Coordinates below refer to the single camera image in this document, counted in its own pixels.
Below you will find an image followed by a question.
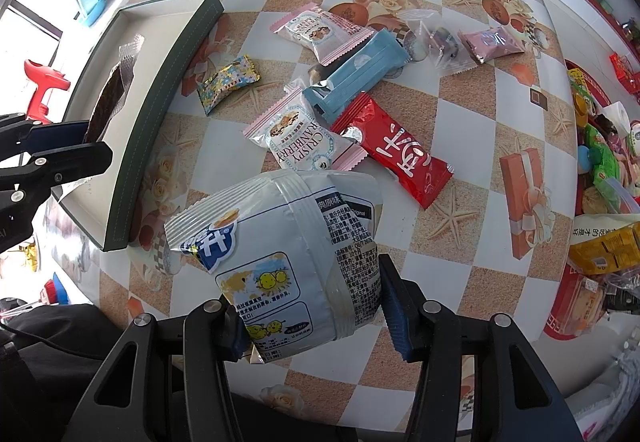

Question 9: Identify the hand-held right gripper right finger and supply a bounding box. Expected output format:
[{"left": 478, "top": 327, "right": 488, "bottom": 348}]
[{"left": 377, "top": 253, "right": 588, "bottom": 442}]

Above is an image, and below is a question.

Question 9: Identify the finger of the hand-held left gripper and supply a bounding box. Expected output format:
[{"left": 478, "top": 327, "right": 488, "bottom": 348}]
[
  {"left": 0, "top": 141, "right": 115, "bottom": 255},
  {"left": 0, "top": 111, "right": 93, "bottom": 158}
]

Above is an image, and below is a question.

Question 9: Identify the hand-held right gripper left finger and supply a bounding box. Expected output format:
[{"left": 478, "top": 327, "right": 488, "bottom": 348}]
[{"left": 59, "top": 299, "right": 253, "bottom": 442}]

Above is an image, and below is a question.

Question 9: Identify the brown bar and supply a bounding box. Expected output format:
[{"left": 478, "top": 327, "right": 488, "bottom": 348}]
[{"left": 82, "top": 33, "right": 146, "bottom": 144}]

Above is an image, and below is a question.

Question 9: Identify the white chip bag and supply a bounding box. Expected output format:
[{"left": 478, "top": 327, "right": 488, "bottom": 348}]
[{"left": 164, "top": 171, "right": 385, "bottom": 365}]

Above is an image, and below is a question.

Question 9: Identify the green-rimmed tray box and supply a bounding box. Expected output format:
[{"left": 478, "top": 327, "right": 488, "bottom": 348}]
[{"left": 59, "top": 0, "right": 225, "bottom": 252}]

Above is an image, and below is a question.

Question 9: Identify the red snack packet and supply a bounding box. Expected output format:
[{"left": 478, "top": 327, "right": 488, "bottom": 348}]
[{"left": 330, "top": 91, "right": 455, "bottom": 210}]

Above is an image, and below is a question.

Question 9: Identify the yellow floral candy packet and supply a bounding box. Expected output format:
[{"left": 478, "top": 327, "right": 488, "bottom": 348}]
[{"left": 196, "top": 55, "right": 262, "bottom": 116}]

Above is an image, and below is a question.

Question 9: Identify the pink biscuit packet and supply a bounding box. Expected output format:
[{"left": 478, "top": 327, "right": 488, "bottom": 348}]
[
  {"left": 270, "top": 2, "right": 375, "bottom": 66},
  {"left": 243, "top": 95, "right": 368, "bottom": 171}
]

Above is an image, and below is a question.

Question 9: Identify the clear packet with dark candy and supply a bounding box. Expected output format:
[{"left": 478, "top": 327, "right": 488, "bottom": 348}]
[{"left": 405, "top": 8, "right": 478, "bottom": 76}]

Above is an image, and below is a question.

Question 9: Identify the red plastic toy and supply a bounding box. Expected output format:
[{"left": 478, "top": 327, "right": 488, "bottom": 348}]
[{"left": 23, "top": 58, "right": 71, "bottom": 125}]

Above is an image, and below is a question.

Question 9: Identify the blue plastic holder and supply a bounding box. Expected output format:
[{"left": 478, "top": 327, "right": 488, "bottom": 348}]
[{"left": 74, "top": 0, "right": 107, "bottom": 27}]

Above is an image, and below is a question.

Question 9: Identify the red round tray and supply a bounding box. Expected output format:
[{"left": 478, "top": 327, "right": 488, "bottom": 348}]
[{"left": 542, "top": 67, "right": 640, "bottom": 343}]

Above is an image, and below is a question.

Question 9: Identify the clear biscuit packet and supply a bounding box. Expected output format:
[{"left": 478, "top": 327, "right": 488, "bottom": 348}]
[{"left": 560, "top": 275, "right": 608, "bottom": 335}]

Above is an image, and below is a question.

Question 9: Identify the person's dark clothing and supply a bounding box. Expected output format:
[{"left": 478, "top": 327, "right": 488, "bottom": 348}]
[{"left": 0, "top": 305, "right": 131, "bottom": 442}]

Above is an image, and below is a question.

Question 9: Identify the yellow snack packet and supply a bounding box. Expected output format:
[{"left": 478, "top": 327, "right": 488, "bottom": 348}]
[{"left": 567, "top": 215, "right": 640, "bottom": 275}]

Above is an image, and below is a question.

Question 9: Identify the white clothing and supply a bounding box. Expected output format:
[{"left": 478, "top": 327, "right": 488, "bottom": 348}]
[{"left": 565, "top": 347, "right": 640, "bottom": 442}]

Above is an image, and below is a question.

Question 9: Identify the blue snack packet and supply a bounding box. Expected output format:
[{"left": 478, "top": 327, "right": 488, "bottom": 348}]
[{"left": 301, "top": 29, "right": 411, "bottom": 127}]

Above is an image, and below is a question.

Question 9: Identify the heap of assorted snack packets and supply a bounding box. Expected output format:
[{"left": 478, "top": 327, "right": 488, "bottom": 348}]
[{"left": 567, "top": 65, "right": 640, "bottom": 218}]

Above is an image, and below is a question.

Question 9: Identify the small mauve snack packet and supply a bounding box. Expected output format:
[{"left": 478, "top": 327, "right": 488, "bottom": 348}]
[{"left": 457, "top": 25, "right": 526, "bottom": 66}]

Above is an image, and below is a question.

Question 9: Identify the red basket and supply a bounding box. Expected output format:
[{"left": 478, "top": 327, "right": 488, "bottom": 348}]
[{"left": 609, "top": 51, "right": 640, "bottom": 96}]

